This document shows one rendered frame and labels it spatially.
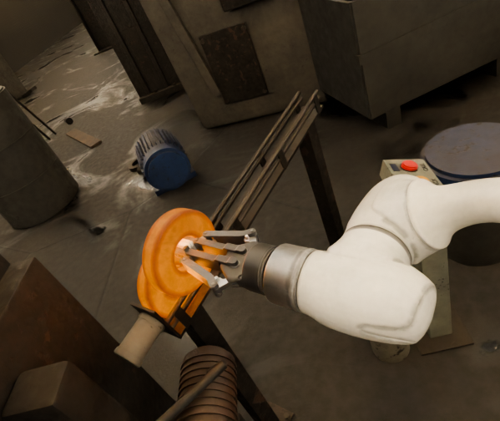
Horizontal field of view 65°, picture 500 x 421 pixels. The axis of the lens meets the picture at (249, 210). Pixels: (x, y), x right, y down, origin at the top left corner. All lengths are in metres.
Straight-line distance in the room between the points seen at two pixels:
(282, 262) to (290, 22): 2.31
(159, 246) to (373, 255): 0.34
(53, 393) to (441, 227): 0.60
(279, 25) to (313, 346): 1.99
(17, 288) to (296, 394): 0.93
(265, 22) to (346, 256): 2.36
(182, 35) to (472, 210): 2.54
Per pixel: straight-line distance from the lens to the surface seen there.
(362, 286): 0.48
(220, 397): 0.89
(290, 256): 0.54
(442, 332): 1.44
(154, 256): 0.65
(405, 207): 0.56
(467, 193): 0.55
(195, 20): 2.87
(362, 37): 2.18
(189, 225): 0.69
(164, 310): 0.84
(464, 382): 1.39
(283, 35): 2.77
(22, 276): 0.85
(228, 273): 0.60
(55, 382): 0.72
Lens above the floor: 1.24
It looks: 36 degrees down
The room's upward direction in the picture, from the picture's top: 24 degrees counter-clockwise
